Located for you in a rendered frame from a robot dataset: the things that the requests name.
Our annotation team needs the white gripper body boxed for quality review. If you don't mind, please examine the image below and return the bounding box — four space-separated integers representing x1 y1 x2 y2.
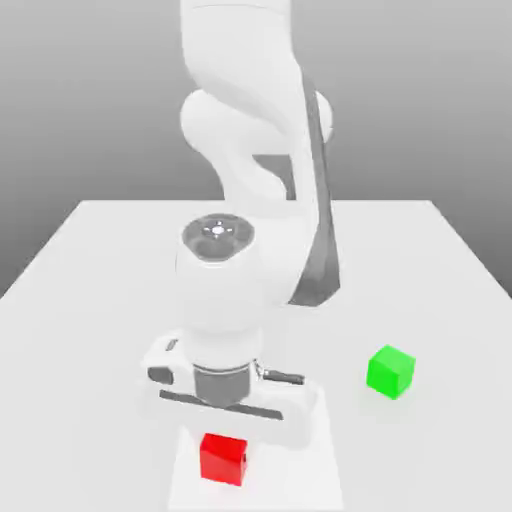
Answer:
140 375 321 452

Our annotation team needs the small red cube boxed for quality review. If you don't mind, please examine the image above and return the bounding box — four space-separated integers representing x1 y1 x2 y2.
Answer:
199 432 249 488

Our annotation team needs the small green cube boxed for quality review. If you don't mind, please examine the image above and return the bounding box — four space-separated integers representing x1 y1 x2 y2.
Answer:
365 344 417 401

